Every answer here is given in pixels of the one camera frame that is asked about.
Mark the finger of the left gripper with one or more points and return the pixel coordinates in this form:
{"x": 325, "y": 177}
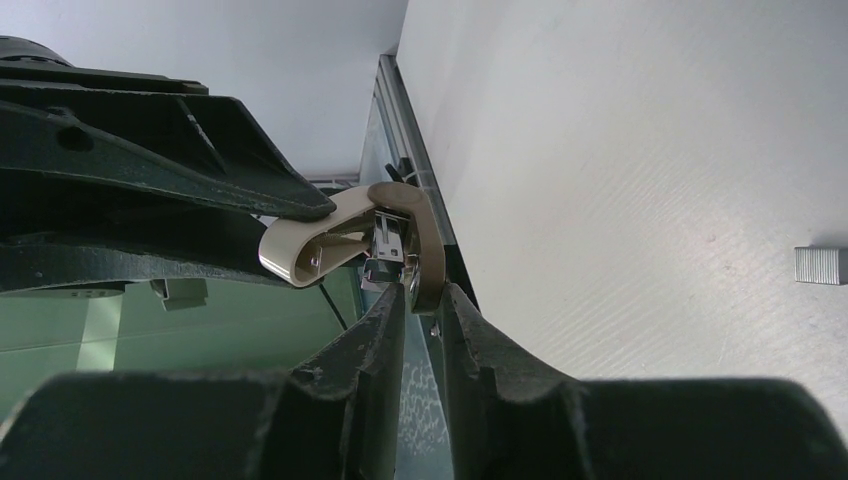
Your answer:
{"x": 148, "y": 133}
{"x": 46, "y": 251}

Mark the small brown stapler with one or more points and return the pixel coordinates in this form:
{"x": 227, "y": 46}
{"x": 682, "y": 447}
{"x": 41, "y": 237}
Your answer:
{"x": 391, "y": 224}

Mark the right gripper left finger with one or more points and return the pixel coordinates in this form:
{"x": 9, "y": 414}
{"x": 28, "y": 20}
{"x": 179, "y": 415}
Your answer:
{"x": 334, "y": 416}

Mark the aluminium frame rail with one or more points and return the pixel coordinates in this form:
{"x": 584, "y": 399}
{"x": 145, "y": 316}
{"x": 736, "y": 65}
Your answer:
{"x": 394, "y": 150}

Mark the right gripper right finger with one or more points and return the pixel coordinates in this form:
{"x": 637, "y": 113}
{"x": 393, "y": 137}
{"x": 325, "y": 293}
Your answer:
{"x": 512, "y": 416}

